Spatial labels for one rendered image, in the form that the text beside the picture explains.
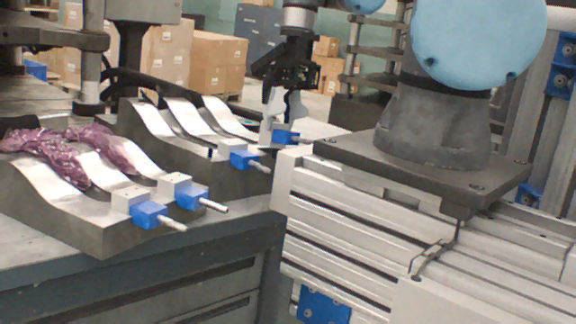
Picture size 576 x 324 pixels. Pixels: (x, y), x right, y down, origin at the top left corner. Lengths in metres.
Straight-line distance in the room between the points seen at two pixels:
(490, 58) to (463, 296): 0.23
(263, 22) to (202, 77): 2.80
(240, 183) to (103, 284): 0.33
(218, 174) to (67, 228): 0.32
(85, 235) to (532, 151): 0.69
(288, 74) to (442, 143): 0.52
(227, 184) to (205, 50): 4.73
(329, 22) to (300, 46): 7.26
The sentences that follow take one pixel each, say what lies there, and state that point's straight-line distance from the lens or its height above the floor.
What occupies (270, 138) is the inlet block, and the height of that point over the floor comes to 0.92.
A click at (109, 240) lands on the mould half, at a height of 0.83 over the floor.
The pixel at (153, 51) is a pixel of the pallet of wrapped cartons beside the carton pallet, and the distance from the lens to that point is 5.01.
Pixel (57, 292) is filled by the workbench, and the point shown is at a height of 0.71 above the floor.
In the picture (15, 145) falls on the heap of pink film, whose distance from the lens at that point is 1.02.
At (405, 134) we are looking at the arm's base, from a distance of 0.66.
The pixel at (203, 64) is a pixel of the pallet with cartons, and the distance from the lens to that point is 5.78.
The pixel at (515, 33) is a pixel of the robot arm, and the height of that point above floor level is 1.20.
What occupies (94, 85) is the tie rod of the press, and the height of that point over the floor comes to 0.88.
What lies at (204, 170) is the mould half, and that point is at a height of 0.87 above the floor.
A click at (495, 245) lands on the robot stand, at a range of 0.65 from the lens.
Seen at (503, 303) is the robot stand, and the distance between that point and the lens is 0.57.
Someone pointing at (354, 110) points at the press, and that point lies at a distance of 5.22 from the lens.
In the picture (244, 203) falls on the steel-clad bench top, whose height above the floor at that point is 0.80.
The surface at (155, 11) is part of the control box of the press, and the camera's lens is 1.92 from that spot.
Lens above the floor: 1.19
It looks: 16 degrees down
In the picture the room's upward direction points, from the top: 9 degrees clockwise
